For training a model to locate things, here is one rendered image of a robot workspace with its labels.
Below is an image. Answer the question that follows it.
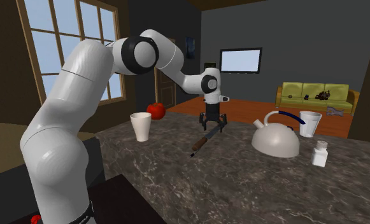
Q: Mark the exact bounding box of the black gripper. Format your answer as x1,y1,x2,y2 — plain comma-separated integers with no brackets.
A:
199,103,229,133

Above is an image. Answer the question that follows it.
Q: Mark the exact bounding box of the brown wooden door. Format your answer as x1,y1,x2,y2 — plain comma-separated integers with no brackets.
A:
154,38,177,109

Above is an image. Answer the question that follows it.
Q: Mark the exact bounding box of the red tomato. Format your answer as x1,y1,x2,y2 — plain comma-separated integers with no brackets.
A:
146,102,167,121

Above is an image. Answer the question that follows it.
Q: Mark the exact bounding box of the tall white cup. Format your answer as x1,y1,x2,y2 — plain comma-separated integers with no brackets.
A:
129,111,153,143

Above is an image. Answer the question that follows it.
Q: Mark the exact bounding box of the wide white cup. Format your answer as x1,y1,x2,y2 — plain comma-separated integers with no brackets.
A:
298,110,324,139

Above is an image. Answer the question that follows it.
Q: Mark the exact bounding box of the yellow-green sofa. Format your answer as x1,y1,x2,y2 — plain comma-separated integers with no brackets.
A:
274,81,360,116

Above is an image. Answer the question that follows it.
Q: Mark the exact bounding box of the small white shaker bottle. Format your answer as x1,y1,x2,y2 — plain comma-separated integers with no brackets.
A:
310,140,329,168

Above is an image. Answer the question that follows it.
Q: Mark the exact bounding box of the grey flat object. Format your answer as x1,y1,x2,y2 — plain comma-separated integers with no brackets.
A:
326,106,345,117

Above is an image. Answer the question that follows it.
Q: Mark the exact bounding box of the wooden-framed window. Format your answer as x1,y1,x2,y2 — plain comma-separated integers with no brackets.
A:
15,0,127,107

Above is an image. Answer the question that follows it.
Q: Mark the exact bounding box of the dark robot stand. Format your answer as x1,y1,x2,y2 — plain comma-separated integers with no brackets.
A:
0,136,167,224

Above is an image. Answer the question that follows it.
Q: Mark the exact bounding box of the brown-handled kitchen knife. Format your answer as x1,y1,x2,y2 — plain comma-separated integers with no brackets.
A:
190,123,223,158

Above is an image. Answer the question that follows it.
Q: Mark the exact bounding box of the white kettle with blue handle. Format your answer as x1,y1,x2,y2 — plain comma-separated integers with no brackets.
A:
251,109,307,158

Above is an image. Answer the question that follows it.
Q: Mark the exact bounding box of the black-framed wall screen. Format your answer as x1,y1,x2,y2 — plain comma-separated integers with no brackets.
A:
218,46,264,75

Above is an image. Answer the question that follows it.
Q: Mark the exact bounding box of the dark blue wall picture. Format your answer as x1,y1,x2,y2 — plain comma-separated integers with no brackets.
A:
185,36,196,60

